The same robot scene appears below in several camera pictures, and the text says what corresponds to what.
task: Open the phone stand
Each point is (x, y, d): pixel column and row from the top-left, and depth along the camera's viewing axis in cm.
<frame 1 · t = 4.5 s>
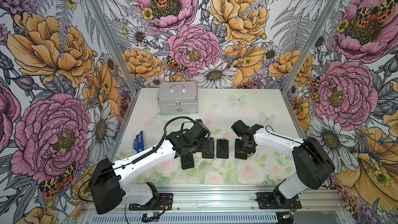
left hand: (203, 148, 78), fingers open
right hand: (241, 153, 87), fingers open
silver aluminium case: (178, 98, 99), point 16 cm above the table
black folded phone stand leftmost: (187, 161, 86), point 3 cm above the table
black phone stand: (222, 148, 91), point 3 cm above the table

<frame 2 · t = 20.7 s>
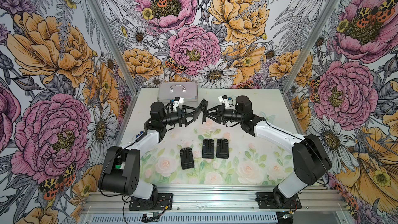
left hand: (197, 116, 78), fingers open
right hand: (205, 115, 77), fingers open
the named things where they were.

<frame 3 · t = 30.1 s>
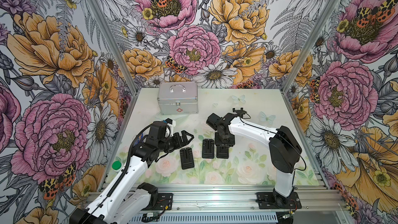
left hand: (187, 144, 77), fingers open
right hand: (223, 148, 86), fingers open
the named things where they were.

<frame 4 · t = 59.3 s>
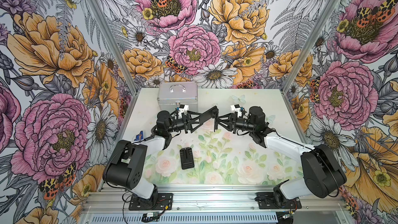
left hand: (202, 121, 79), fingers open
right hand: (217, 122, 78), fingers open
